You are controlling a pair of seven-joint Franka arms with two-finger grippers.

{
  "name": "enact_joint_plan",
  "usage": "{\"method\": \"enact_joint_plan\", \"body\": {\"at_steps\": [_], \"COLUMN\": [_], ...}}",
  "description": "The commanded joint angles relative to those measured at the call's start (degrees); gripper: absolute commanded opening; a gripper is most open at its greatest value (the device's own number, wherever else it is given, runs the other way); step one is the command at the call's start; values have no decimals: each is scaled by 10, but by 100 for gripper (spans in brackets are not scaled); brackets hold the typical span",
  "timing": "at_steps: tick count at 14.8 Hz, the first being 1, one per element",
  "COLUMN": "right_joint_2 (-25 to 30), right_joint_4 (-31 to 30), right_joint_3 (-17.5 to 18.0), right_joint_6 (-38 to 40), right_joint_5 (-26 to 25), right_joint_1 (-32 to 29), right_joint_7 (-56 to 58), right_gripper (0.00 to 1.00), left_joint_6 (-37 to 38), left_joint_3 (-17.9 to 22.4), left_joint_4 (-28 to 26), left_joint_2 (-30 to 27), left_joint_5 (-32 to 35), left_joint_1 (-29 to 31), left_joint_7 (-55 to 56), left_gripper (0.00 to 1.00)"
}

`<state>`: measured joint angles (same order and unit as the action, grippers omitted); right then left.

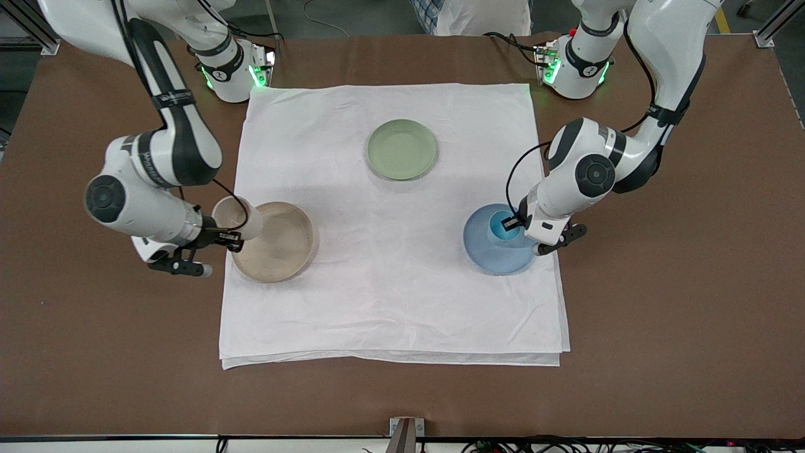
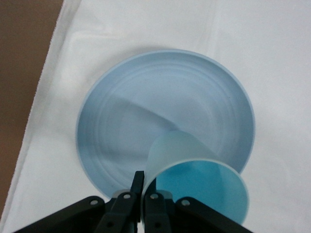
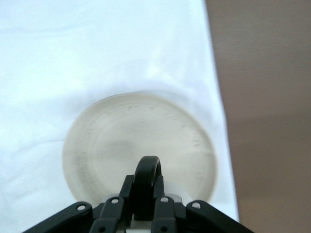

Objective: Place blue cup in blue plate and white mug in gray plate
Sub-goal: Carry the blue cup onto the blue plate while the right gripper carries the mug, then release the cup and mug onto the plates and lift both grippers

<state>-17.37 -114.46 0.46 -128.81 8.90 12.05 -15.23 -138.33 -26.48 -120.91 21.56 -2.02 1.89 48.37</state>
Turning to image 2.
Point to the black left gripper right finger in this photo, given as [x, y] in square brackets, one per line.
[165, 211]

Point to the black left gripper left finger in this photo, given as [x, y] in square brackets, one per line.
[121, 208]

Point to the small blue cup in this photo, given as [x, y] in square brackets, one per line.
[194, 177]

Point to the light blue plate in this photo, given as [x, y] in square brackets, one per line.
[167, 114]

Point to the white cloth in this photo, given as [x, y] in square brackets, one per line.
[218, 36]

